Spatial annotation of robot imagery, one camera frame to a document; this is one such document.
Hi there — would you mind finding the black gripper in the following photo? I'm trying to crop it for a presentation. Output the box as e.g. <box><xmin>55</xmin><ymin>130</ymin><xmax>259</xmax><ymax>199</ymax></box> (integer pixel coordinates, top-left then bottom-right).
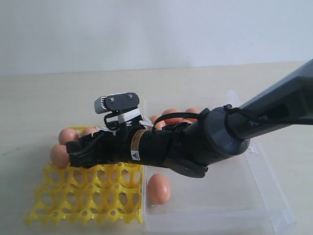
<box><xmin>66</xmin><ymin>128</ymin><xmax>171</xmax><ymax>168</ymax></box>

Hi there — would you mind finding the brown egg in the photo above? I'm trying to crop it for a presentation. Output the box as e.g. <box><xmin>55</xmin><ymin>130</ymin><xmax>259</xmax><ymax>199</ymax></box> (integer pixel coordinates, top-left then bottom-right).
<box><xmin>58</xmin><ymin>128</ymin><xmax>80</xmax><ymax>145</ymax></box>
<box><xmin>185</xmin><ymin>108</ymin><xmax>200</xmax><ymax>116</ymax></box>
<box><xmin>80</xmin><ymin>127</ymin><xmax>98</xmax><ymax>137</ymax></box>
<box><xmin>149</xmin><ymin>115</ymin><xmax>166</xmax><ymax>130</ymax></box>
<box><xmin>162</xmin><ymin>109</ymin><xmax>183</xmax><ymax>122</ymax></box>
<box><xmin>50</xmin><ymin>144</ymin><xmax>69</xmax><ymax>168</ymax></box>
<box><xmin>147</xmin><ymin>174</ymin><xmax>171</xmax><ymax>205</ymax></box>

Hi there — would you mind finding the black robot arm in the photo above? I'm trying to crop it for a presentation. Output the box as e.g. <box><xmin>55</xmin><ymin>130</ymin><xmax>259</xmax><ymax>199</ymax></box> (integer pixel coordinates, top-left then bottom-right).
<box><xmin>66</xmin><ymin>61</ymin><xmax>313</xmax><ymax>178</ymax></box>

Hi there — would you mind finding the yellow plastic egg tray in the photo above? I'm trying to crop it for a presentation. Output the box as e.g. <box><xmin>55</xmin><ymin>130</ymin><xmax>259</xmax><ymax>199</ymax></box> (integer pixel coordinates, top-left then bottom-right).
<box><xmin>23</xmin><ymin>125</ymin><xmax>145</xmax><ymax>225</ymax></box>

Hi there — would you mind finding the clear plastic container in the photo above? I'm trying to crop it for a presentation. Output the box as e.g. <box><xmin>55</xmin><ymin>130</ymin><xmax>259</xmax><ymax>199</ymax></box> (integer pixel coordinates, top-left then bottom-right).
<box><xmin>143</xmin><ymin>89</ymin><xmax>298</xmax><ymax>232</ymax></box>

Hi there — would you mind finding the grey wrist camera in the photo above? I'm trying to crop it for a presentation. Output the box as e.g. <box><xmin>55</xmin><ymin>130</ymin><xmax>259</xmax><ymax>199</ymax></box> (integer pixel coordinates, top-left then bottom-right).
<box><xmin>94</xmin><ymin>92</ymin><xmax>140</xmax><ymax>114</ymax></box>

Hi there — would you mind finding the black cable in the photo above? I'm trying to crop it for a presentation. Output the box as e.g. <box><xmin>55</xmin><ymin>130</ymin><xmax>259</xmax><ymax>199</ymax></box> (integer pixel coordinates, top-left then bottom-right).
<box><xmin>153</xmin><ymin>107</ymin><xmax>313</xmax><ymax>133</ymax></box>

